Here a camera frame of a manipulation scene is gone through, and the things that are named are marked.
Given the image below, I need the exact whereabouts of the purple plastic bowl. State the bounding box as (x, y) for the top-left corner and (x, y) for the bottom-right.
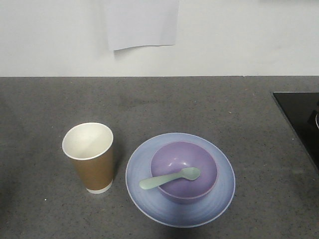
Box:
(151, 141), (218, 204)

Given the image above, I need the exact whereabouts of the mint green plastic spoon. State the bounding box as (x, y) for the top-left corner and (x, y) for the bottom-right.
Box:
(139, 167), (201, 190)

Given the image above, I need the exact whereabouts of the brown paper cup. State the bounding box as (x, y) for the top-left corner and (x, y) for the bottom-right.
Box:
(62, 122), (114, 194)

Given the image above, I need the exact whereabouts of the light blue plate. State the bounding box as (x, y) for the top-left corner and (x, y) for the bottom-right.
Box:
(126, 132), (235, 228)

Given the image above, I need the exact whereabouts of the white paper sheet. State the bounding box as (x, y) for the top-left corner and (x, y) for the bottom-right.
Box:
(106, 0), (179, 51)

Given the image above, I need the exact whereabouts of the black induction cooktop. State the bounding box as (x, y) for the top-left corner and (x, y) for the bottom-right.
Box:
(273, 92), (319, 169)

